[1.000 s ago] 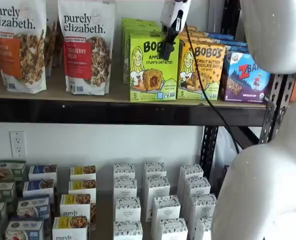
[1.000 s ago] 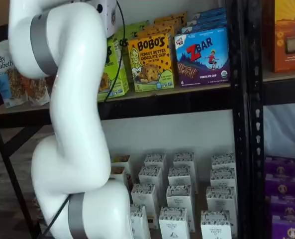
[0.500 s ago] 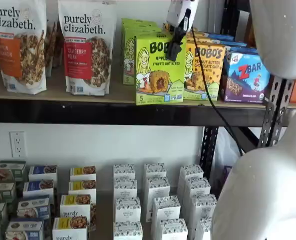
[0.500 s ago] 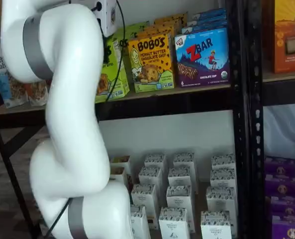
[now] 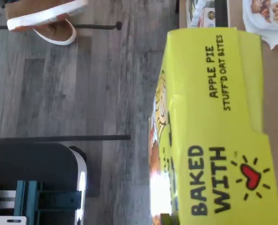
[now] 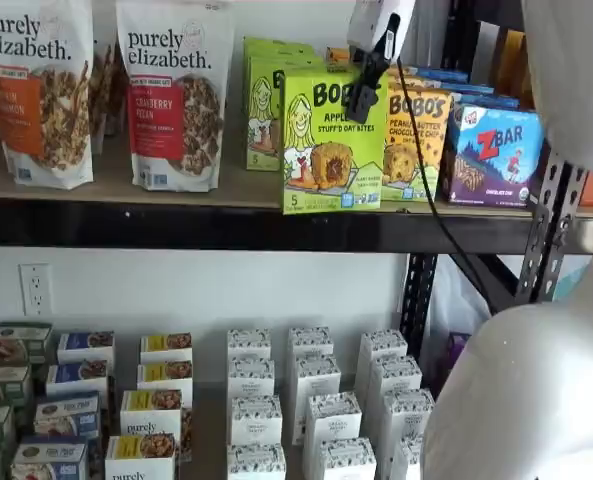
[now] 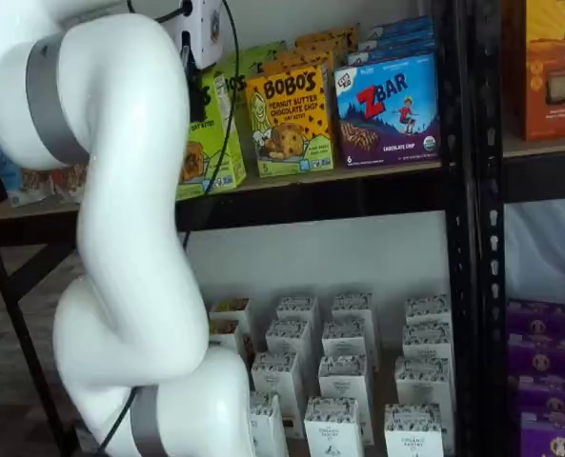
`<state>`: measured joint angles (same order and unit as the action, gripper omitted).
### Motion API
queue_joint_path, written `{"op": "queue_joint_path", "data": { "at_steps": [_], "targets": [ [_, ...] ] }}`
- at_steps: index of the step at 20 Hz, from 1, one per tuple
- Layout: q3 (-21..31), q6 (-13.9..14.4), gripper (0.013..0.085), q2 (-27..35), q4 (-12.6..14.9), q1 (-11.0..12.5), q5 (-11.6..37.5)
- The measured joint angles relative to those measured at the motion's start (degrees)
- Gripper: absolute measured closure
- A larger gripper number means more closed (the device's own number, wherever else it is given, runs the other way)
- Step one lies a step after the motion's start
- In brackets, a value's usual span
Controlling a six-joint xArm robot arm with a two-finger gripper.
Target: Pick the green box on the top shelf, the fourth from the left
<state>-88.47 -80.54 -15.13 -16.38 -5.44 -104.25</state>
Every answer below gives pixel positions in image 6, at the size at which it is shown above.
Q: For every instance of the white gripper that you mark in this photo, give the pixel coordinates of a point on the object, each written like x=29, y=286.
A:
x=366, y=20

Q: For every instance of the green Bobo's apple pie box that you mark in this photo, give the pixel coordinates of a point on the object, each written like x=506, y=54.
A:
x=276, y=46
x=326, y=150
x=263, y=125

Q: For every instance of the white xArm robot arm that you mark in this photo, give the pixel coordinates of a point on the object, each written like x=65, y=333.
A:
x=526, y=390

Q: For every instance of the orange Bobo's peanut butter box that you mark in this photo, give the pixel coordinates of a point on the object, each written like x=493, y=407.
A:
x=337, y=55
x=421, y=82
x=403, y=170

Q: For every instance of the blue purple ZBar box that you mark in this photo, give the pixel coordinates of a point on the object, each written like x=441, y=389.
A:
x=443, y=75
x=486, y=99
x=468, y=88
x=491, y=160

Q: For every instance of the brown orange box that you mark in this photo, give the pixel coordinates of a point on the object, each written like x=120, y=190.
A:
x=513, y=60

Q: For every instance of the black metal shelf rack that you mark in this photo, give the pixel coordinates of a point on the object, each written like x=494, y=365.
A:
x=226, y=225

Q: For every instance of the white floral print box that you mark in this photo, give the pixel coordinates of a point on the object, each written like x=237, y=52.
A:
x=395, y=375
x=251, y=377
x=331, y=417
x=316, y=375
x=310, y=340
x=346, y=462
x=383, y=345
x=248, y=342
x=406, y=412
x=256, y=465
x=406, y=460
x=256, y=422

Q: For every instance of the black perforated shelf rack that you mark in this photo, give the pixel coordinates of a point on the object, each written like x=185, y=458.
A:
x=591, y=235

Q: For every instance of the yellow white granola box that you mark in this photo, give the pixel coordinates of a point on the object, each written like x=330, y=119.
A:
x=166, y=345
x=165, y=375
x=151, y=415
x=141, y=457

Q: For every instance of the brown shelf board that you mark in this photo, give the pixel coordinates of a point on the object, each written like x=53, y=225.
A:
x=208, y=430

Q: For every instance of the blue white granola box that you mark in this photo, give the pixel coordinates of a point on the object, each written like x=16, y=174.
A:
x=76, y=377
x=86, y=345
x=66, y=415
x=51, y=460

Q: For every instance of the cranberry pecan granola bag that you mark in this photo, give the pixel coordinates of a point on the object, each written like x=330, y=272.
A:
x=176, y=75

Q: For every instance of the white plastic sheet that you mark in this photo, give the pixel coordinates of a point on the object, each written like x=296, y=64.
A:
x=456, y=300

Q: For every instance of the pumpkin cinnamon granola bag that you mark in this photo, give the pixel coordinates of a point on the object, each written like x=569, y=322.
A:
x=36, y=100

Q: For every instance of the white wall outlet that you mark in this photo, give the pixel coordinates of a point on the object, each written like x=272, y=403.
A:
x=36, y=290

